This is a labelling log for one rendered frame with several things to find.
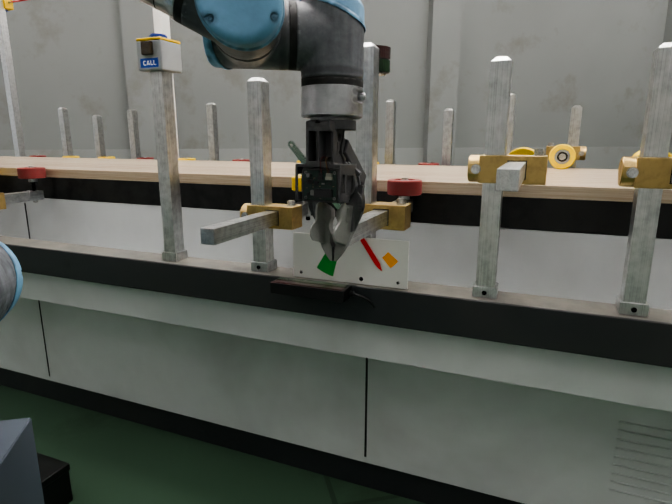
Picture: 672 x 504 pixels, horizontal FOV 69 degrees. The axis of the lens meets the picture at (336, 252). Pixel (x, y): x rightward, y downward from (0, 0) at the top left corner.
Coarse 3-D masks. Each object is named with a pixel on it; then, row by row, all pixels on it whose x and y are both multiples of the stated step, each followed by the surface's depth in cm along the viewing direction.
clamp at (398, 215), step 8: (368, 208) 100; (376, 208) 99; (384, 208) 98; (392, 208) 98; (400, 208) 97; (408, 208) 99; (392, 216) 98; (400, 216) 97; (408, 216) 100; (392, 224) 98; (400, 224) 98; (408, 224) 100
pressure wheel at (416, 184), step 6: (390, 180) 112; (396, 180) 111; (402, 180) 111; (408, 180) 111; (414, 180) 111; (420, 180) 112; (390, 186) 112; (396, 186) 111; (402, 186) 111; (408, 186) 110; (414, 186) 111; (420, 186) 112; (390, 192) 113; (396, 192) 111; (402, 192) 111; (408, 192) 111; (414, 192) 111; (420, 192) 113; (408, 198) 114
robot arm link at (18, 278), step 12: (0, 252) 76; (12, 252) 79; (0, 264) 74; (12, 264) 77; (0, 276) 73; (12, 276) 76; (0, 288) 72; (12, 288) 76; (0, 300) 72; (12, 300) 76; (0, 312) 73
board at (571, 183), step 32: (0, 160) 223; (32, 160) 223; (64, 160) 223; (96, 160) 223; (128, 160) 223; (192, 160) 223; (448, 192) 115; (480, 192) 112; (512, 192) 109; (544, 192) 107; (576, 192) 105; (608, 192) 102
